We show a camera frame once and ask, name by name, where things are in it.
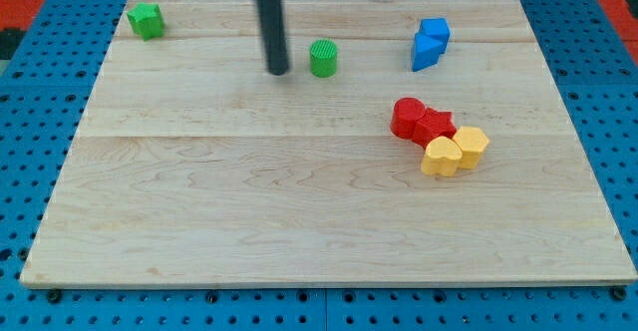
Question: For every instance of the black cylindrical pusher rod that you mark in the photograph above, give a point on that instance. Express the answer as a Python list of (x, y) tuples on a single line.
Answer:
[(272, 27)]

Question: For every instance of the green star block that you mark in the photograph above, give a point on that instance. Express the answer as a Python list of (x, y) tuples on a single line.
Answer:
[(146, 20)]

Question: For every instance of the blue triangle block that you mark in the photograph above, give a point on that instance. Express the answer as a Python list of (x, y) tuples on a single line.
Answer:
[(426, 52)]

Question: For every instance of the red star block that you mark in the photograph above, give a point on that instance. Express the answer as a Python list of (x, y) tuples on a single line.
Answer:
[(433, 124)]

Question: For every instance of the green cylinder block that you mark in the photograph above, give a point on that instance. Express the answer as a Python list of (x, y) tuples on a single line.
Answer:
[(323, 58)]

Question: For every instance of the blue cube block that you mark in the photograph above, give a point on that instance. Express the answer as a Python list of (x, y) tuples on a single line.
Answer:
[(438, 29)]

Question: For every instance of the red cylinder block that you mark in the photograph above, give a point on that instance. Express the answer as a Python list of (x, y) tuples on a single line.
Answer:
[(406, 112)]

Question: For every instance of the light wooden board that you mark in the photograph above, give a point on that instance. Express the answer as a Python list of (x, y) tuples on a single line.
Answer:
[(192, 168)]

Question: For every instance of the yellow heart block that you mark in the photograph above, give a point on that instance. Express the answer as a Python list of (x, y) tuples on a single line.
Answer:
[(442, 157)]

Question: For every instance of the yellow hexagon block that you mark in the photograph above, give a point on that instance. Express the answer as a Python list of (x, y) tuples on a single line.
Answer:
[(472, 142)]

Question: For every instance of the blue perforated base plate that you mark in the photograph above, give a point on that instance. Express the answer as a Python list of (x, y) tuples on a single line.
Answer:
[(48, 81)]

